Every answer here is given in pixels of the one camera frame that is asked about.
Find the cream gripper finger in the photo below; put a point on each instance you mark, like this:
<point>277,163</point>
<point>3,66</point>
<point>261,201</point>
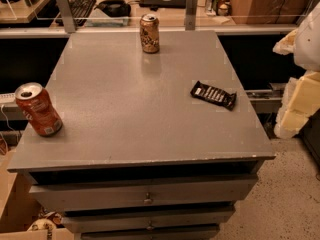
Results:
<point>301,100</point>

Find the black rxbar chocolate wrapper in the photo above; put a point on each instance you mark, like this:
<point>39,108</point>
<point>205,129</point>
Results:
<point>214,95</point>

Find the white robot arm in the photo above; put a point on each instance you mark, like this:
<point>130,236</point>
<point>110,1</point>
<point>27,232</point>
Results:
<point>304,42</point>

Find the gold brown soda can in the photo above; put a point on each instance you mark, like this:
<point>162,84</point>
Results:
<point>149,33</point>

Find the orange soda can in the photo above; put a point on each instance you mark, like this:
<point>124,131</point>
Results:
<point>35,103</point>

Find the bottles on back desk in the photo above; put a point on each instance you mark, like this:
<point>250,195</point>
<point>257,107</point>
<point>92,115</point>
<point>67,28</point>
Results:
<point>218,7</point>

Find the bottom grey drawer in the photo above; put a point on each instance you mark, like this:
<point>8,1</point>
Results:
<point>198,232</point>

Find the grey drawer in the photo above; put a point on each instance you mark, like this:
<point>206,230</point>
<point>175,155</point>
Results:
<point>139,193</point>
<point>149,219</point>
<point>198,232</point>

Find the grey drawer cabinet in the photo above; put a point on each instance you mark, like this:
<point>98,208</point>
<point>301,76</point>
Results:
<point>129,115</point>

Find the black laptop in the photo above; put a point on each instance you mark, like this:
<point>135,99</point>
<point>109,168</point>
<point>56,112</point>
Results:
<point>163,3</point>

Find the black headphones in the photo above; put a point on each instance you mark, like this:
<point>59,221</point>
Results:
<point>115,8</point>

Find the black keyboard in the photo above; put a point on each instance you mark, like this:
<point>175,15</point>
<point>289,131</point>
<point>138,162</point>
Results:
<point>81,10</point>

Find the middle grey drawer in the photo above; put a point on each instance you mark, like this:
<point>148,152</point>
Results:
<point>149,219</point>

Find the top grey drawer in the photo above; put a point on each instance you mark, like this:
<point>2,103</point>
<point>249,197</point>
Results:
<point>139,193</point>

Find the cardboard box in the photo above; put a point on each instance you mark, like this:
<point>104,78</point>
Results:
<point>18,210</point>

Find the grey metal side rail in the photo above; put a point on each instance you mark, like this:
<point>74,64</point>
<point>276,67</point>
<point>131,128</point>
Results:
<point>267,100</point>

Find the right grey metal post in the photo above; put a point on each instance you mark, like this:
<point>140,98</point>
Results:
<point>190,16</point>

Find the grey metal post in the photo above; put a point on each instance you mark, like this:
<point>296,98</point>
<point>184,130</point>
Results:
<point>66,16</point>
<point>190,16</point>

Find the left grey metal post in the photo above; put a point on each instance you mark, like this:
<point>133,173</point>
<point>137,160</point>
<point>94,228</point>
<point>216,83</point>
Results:
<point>66,16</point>

